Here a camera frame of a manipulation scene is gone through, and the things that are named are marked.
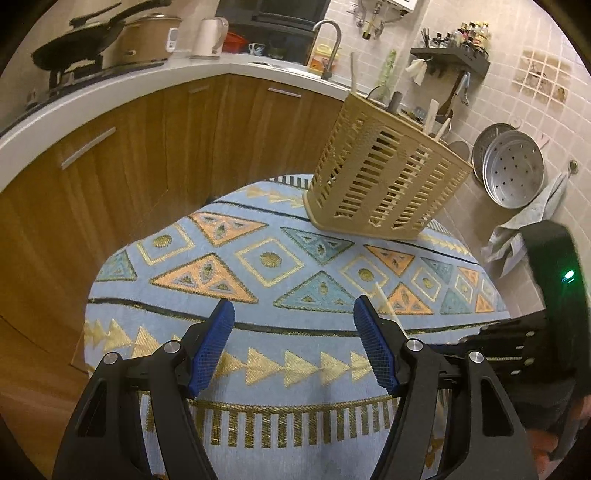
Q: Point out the wooden kitchen cabinet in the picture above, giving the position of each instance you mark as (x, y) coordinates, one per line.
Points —
(114, 179)

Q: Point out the white water heater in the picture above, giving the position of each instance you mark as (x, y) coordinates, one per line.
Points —
(407, 6)

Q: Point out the black spice wall shelf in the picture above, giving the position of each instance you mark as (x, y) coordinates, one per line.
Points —
(440, 60)

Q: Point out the white electric kettle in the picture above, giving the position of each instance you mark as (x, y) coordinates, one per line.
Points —
(210, 38)

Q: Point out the metal steamer tray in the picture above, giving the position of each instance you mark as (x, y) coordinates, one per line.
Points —
(509, 164)

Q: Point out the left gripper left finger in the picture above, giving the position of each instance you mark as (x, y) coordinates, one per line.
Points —
(104, 439)

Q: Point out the brown rice cooker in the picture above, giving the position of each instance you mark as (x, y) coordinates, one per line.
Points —
(151, 38)

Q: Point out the wooden spatula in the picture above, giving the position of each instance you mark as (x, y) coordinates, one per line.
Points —
(431, 117)

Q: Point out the black handled utensil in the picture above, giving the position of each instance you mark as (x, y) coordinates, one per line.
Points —
(395, 102)

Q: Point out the yellow dish soap container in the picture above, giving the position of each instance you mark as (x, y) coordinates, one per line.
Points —
(323, 56)

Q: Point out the red bowl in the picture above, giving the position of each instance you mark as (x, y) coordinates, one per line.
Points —
(234, 43)

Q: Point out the black frying pan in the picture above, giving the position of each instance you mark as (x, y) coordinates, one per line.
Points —
(86, 40)

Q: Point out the blue patterned tablecloth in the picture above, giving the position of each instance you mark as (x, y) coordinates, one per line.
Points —
(293, 396)

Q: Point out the beige slotted utensil basket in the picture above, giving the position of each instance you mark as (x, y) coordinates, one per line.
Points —
(381, 177)

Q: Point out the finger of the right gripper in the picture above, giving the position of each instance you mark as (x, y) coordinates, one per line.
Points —
(519, 350)

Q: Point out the black window frame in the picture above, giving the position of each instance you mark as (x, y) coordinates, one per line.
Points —
(282, 27)

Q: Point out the black gas stove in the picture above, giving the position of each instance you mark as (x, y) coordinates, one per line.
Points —
(37, 102)

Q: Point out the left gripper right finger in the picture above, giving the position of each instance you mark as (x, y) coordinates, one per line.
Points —
(484, 438)

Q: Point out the person's right hand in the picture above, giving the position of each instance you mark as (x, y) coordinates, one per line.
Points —
(542, 444)

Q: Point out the grey hanging towel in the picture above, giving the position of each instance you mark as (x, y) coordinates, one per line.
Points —
(505, 248)

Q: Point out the chrome sink faucet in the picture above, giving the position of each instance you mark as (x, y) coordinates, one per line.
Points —
(338, 38)

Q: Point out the white countertop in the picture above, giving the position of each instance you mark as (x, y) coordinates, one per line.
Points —
(42, 128)

